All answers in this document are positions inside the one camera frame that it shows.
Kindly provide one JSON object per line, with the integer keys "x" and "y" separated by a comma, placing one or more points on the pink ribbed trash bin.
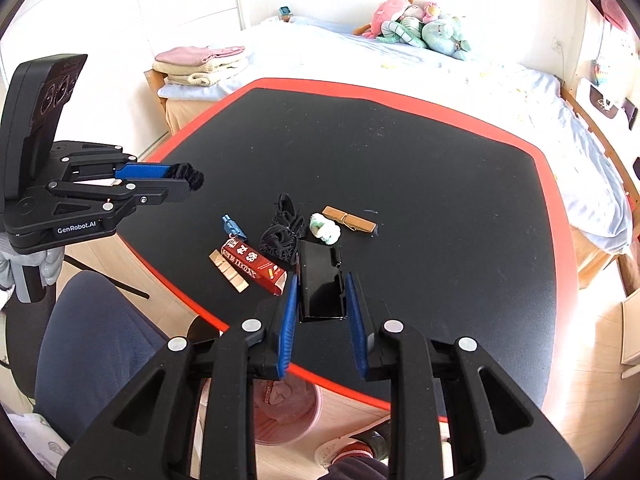
{"x": 285, "y": 410}

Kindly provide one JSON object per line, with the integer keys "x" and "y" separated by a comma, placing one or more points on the folded pink beige towels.
{"x": 198, "y": 66}

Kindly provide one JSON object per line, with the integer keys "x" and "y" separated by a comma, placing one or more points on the green white crumpled tissue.
{"x": 324, "y": 229}

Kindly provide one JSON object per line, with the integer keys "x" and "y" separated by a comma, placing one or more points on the black plastic box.
{"x": 321, "y": 289}

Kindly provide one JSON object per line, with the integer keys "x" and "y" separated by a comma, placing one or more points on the black fuzzy pompom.
{"x": 185, "y": 171}

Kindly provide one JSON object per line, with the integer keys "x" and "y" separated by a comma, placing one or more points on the green plush toy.
{"x": 423, "y": 26}

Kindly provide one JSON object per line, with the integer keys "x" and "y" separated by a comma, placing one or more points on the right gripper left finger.
{"x": 147, "y": 431}

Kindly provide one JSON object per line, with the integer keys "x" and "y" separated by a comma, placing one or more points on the red table with black top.
{"x": 457, "y": 225}

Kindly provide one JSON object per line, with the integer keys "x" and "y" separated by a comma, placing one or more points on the red paper carton box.
{"x": 256, "y": 266}

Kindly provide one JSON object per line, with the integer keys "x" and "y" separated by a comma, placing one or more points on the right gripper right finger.
{"x": 495, "y": 430}

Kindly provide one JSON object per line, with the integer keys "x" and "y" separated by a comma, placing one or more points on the small blue plastic block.
{"x": 232, "y": 228}

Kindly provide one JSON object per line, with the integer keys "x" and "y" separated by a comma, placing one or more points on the bed with blue sheet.
{"x": 525, "y": 102}

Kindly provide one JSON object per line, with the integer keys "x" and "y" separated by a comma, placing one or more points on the tan wooden notched block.
{"x": 228, "y": 271}

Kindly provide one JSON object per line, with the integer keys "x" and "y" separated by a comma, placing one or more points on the white tote bag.
{"x": 588, "y": 93}

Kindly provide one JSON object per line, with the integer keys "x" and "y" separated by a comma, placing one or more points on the pink plush toy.
{"x": 390, "y": 10}

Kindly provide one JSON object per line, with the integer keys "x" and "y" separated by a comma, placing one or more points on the black mesh fabric scrap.
{"x": 287, "y": 227}

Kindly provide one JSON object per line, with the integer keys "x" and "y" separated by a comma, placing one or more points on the wooden clothespin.
{"x": 351, "y": 221}

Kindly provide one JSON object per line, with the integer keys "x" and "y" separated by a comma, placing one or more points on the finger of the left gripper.
{"x": 84, "y": 196}
{"x": 117, "y": 165}

